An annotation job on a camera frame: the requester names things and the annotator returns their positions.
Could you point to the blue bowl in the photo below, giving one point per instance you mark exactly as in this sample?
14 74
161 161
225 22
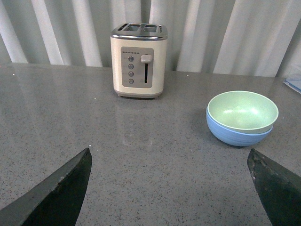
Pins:
232 137

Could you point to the green bowl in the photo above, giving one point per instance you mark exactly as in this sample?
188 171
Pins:
243 111

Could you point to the white curtain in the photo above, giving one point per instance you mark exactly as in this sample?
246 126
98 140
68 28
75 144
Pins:
243 37

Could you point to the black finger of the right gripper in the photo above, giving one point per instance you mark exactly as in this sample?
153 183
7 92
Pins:
278 188
56 201

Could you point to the cream two-slot toaster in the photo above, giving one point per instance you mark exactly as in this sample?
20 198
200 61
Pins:
138 54

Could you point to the clear plastic food container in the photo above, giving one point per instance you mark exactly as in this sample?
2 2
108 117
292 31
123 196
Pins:
293 79

